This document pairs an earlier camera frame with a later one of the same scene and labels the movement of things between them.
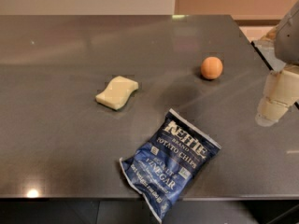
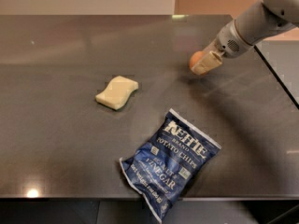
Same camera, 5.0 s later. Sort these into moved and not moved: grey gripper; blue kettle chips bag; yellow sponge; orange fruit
Moved: grey gripper; orange fruit
Not moved: yellow sponge; blue kettle chips bag
